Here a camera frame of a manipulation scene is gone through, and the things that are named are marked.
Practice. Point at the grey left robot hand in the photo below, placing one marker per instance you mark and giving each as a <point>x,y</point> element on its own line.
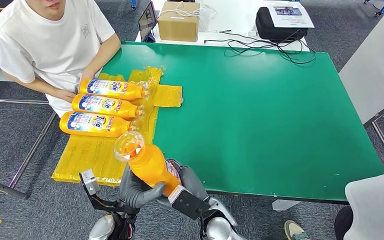
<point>135,193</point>

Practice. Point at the person's left hand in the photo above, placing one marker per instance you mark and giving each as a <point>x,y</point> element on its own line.
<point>87,74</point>

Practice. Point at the person's right hand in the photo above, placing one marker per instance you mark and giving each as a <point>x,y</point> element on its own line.
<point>64,96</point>

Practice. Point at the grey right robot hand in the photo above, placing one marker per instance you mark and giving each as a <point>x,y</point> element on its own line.
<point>192,180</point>

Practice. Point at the orange detergent bottle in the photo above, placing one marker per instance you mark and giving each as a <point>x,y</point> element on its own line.
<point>106,106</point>
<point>96,125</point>
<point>149,165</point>
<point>112,89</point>

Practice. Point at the person's right forearm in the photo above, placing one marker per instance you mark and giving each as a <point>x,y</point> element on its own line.
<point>29,84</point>

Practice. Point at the person's left forearm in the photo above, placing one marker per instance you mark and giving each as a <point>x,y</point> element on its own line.
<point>106,53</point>

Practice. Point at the yellow taped mat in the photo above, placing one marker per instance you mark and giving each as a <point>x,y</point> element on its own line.
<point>89,155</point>

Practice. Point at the black tablet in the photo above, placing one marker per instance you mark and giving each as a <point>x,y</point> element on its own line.
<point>147,20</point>

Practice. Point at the blue metal leg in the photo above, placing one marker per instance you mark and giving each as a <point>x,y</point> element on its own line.
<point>134,4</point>

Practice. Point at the white table foot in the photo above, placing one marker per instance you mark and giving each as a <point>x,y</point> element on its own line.
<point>283,206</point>

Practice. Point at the brown cardboard box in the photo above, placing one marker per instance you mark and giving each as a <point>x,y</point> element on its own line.
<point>178,28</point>

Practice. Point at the beige and teal shoe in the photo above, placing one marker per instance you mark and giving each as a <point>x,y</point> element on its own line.
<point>296,231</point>

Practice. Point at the white table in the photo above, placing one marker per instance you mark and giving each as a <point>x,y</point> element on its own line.
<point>231,20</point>

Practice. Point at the white power adapter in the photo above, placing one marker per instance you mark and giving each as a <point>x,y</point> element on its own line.
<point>252,33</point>

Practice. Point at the black carry case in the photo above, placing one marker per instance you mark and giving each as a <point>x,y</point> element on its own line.
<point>272,31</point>

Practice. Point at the printed white paper sheet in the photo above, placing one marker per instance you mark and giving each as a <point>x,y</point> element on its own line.
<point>290,16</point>

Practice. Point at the grey table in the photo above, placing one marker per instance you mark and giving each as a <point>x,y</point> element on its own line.
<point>374,66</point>

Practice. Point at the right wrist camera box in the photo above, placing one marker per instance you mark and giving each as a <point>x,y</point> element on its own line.
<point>188,203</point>

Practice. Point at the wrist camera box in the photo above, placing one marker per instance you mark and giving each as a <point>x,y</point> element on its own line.
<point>91,182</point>
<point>188,203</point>

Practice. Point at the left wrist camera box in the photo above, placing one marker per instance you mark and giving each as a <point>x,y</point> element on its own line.
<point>91,182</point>

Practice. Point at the blue metal frame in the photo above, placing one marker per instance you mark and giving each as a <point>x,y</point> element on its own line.
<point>382,6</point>

